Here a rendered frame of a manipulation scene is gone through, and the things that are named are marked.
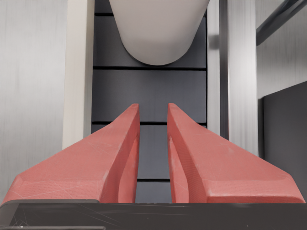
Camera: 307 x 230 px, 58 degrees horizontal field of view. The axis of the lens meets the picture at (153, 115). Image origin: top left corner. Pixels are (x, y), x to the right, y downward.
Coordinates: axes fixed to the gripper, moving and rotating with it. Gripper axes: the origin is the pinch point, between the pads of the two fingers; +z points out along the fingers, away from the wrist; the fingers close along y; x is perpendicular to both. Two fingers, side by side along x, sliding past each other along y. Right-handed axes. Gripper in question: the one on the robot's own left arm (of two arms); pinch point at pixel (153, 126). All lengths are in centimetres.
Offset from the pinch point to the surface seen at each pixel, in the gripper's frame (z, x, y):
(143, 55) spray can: 6.2, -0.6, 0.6
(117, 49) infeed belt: 8.6, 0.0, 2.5
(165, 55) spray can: 5.8, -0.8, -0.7
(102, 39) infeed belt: 9.1, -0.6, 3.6
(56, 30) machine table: 14.6, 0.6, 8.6
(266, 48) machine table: 13.6, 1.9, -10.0
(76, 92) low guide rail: 3.6, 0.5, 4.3
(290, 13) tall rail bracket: 8.8, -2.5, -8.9
